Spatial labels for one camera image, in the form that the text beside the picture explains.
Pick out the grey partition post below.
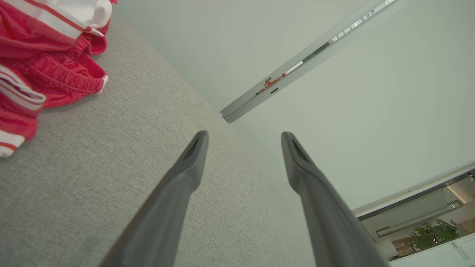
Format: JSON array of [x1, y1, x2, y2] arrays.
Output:
[[219, 0, 405, 123]]

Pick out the green potted plant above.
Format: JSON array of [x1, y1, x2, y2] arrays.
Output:
[[407, 218, 464, 252]]

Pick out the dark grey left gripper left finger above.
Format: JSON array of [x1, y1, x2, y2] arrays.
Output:
[[100, 131, 209, 267]]

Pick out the red shorts with white hem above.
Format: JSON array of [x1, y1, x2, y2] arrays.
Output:
[[0, 0, 118, 109]]

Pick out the white window frame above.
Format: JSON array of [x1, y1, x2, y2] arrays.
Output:
[[352, 159, 475, 267]]

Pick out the grey fabric sofa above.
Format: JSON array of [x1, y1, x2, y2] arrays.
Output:
[[0, 15, 316, 267]]

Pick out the red Bulls basketball jersey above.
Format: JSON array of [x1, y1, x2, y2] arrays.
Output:
[[0, 65, 47, 158]]

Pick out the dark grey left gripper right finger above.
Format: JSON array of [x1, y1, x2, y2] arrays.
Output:
[[281, 132, 388, 267]]

